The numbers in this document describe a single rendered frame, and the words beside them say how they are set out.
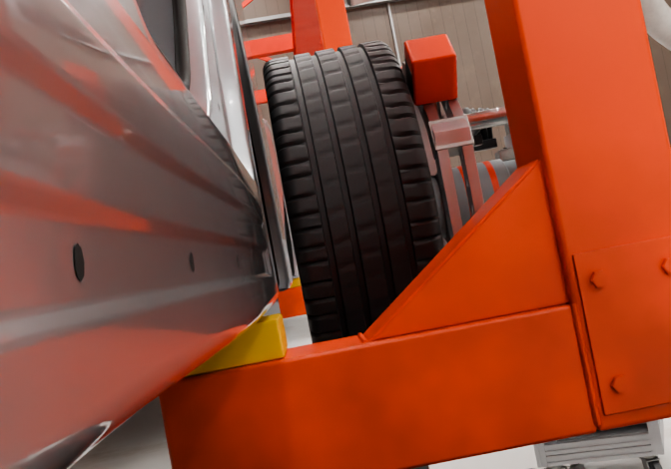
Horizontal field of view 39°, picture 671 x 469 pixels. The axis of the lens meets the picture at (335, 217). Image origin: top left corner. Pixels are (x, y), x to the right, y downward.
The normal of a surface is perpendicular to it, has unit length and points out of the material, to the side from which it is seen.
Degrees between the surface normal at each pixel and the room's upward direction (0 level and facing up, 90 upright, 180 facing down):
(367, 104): 58
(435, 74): 135
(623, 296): 90
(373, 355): 90
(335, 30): 90
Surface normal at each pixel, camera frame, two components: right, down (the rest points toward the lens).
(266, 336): 0.03, -0.05
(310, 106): -0.08, -0.61
